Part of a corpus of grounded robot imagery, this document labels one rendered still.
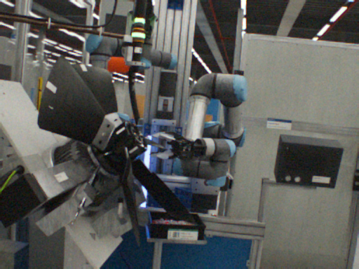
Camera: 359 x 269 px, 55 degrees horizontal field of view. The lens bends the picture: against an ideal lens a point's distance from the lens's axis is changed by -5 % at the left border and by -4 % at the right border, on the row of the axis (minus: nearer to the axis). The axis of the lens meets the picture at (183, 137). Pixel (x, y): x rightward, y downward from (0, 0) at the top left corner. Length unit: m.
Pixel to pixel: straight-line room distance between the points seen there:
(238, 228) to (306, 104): 1.68
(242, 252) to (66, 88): 1.09
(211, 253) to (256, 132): 1.54
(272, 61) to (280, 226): 1.38
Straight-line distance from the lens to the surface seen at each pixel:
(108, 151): 1.15
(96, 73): 1.34
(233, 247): 1.69
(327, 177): 1.62
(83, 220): 1.19
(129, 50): 1.25
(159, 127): 2.07
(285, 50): 3.09
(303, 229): 3.23
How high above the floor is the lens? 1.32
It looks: 4 degrees down
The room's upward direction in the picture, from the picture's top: 6 degrees clockwise
